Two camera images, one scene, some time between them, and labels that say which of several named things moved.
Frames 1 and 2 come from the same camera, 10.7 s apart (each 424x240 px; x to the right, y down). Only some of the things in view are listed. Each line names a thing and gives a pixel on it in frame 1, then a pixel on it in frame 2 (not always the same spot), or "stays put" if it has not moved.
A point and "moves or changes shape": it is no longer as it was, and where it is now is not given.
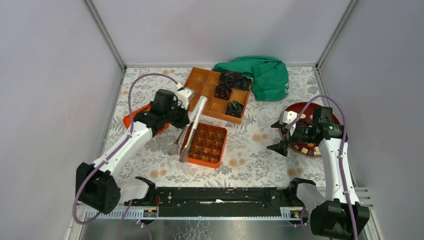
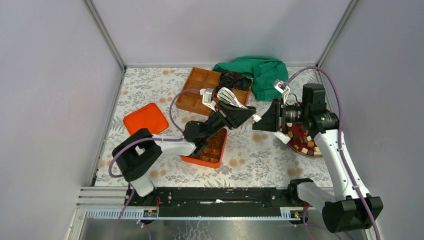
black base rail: x=221 y=202 stays put
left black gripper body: x=176 y=116 -> x=221 y=116
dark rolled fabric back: x=235 y=79 stays put
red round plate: x=307 y=149 stays put
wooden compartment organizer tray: x=203 y=82 stays put
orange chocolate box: x=207 y=144 stays put
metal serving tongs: x=185 y=135 moves or changes shape
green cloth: x=269 y=75 stays put
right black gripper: x=281 y=148 -> x=270 y=120
